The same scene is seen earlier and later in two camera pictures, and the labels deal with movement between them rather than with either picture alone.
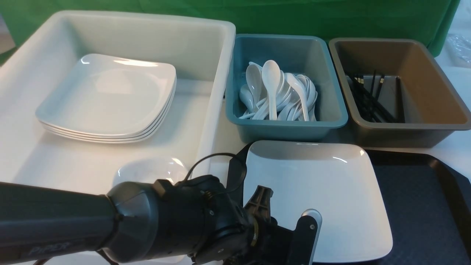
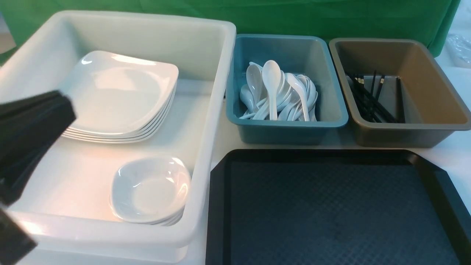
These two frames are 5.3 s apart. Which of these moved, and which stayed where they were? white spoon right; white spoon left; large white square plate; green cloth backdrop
Moved: large white square plate
Stayed: green cloth backdrop; white spoon left; white spoon right
